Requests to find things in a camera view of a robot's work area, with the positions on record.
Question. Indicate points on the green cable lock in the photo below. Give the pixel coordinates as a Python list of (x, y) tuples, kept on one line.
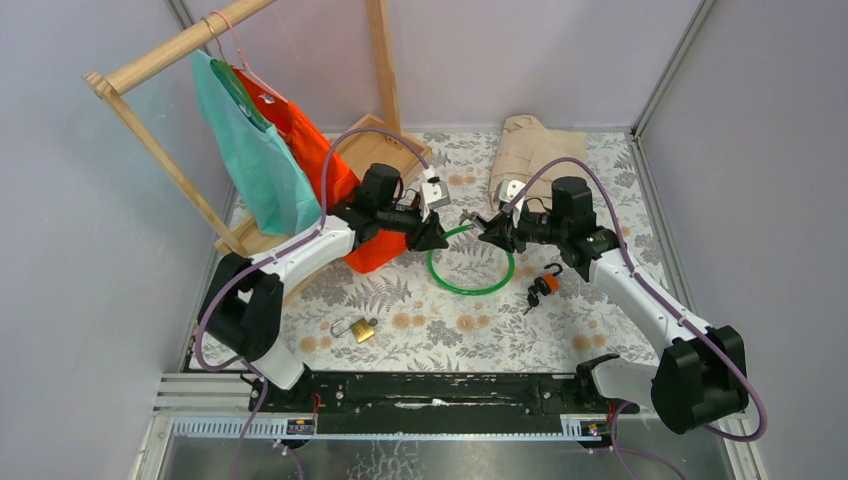
[(467, 221)]

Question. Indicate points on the orange black key bunch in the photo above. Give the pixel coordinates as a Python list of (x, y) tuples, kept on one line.
[(543, 285)]

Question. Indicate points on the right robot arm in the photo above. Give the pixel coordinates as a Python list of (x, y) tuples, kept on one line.
[(701, 374)]

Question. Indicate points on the teal t-shirt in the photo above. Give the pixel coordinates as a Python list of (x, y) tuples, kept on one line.
[(271, 183)]

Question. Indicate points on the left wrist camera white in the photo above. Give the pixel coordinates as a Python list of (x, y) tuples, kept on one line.
[(434, 194)]

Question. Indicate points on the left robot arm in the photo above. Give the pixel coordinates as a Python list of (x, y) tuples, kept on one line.
[(243, 306)]

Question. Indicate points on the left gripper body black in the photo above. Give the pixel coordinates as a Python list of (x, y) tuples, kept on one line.
[(407, 221)]

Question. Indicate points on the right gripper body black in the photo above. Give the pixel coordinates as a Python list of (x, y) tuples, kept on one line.
[(534, 227)]

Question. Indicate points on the floral table mat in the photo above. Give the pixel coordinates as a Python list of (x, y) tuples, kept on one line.
[(424, 327)]

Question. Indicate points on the folded beige garment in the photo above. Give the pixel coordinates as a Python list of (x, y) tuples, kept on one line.
[(525, 146)]

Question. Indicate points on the brass padlock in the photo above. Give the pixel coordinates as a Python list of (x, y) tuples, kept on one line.
[(361, 329)]

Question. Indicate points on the orange garment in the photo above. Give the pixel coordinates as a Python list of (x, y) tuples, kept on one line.
[(309, 147)]

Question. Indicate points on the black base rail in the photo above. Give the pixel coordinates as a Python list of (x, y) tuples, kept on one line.
[(380, 403)]

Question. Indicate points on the green hanger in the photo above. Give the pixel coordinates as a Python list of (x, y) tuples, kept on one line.
[(238, 93)]

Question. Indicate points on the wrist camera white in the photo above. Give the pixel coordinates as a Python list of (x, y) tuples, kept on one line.
[(434, 194), (510, 195)]

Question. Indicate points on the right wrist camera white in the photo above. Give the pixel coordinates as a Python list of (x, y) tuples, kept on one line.
[(510, 195)]

